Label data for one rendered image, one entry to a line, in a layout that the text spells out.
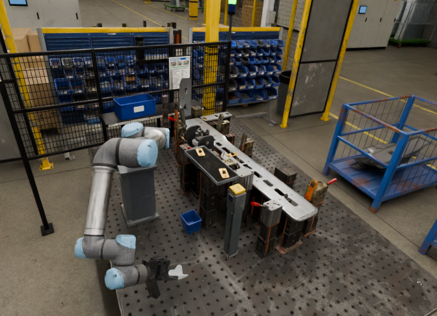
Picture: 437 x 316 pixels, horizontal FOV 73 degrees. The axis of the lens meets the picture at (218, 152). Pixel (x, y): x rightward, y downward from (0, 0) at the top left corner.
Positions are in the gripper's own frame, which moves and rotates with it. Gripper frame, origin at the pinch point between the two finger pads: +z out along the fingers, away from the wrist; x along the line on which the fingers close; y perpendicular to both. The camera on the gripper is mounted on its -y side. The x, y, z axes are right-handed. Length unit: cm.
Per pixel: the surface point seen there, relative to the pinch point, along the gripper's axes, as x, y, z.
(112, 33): 217, 196, 68
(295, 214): -34, 33, 49
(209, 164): 9, 53, 23
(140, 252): 37.9, -1.8, 9.7
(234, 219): -10.4, 25.8, 26.7
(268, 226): -24, 25, 40
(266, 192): -14, 42, 51
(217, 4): 71, 199, 78
